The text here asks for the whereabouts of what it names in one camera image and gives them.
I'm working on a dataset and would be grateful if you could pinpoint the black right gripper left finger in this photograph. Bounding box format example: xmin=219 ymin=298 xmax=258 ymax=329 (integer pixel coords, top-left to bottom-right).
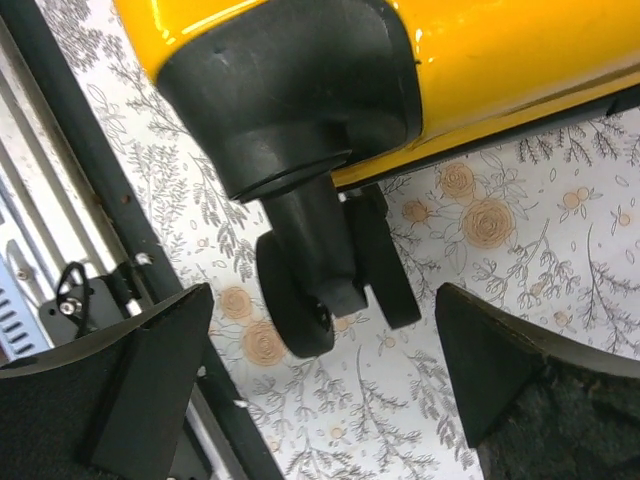
xmin=1 ymin=284 xmax=214 ymax=479

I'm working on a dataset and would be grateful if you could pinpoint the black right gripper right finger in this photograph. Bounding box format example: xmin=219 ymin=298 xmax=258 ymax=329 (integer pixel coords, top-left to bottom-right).
xmin=435 ymin=283 xmax=639 ymax=480

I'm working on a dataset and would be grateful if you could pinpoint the yellow suitcase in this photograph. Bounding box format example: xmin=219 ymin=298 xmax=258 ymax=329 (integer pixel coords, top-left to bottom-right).
xmin=115 ymin=1 xmax=639 ymax=358

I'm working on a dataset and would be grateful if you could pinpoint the floral patterned tablecloth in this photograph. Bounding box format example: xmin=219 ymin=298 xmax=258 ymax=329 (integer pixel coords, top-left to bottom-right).
xmin=34 ymin=0 xmax=640 ymax=480

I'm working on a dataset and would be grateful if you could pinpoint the aluminium mounting rail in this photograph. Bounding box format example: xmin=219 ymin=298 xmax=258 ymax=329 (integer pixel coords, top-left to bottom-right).
xmin=0 ymin=0 xmax=286 ymax=480

